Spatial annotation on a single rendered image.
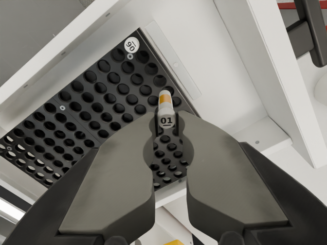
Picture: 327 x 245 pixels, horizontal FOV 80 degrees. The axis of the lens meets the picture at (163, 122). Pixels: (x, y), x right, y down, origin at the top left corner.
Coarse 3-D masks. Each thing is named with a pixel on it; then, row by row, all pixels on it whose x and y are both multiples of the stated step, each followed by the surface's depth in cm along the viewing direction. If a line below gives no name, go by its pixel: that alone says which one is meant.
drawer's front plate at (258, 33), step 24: (216, 0) 21; (240, 0) 15; (264, 0) 14; (240, 24) 18; (264, 24) 15; (240, 48) 23; (264, 48) 16; (288, 48) 16; (264, 72) 20; (288, 72) 17; (264, 96) 25; (288, 96) 18; (288, 120) 21; (312, 120) 19; (312, 144) 20
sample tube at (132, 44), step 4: (128, 40) 17; (132, 40) 17; (136, 40) 17; (128, 44) 17; (132, 44) 17; (136, 44) 17; (128, 48) 17; (132, 48) 17; (136, 48) 17; (132, 52) 17
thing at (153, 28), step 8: (152, 24) 22; (152, 32) 22; (160, 32) 22; (160, 40) 23; (160, 48) 23; (168, 48) 23; (168, 56) 24; (176, 56) 24; (176, 64) 24; (176, 72) 25; (184, 72) 25; (184, 80) 25; (192, 80) 25; (192, 88) 26; (192, 96) 26
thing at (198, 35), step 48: (96, 0) 17; (144, 0) 22; (192, 0) 22; (48, 48) 18; (96, 48) 24; (192, 48) 24; (0, 96) 21; (48, 96) 27; (240, 96) 28; (0, 144) 28; (288, 144) 25
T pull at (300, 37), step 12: (300, 0) 16; (312, 0) 15; (300, 12) 16; (312, 12) 16; (300, 24) 16; (312, 24) 16; (324, 24) 16; (300, 36) 17; (312, 36) 17; (324, 36) 17; (300, 48) 17; (312, 48) 17; (324, 48) 17; (312, 60) 19; (324, 60) 18
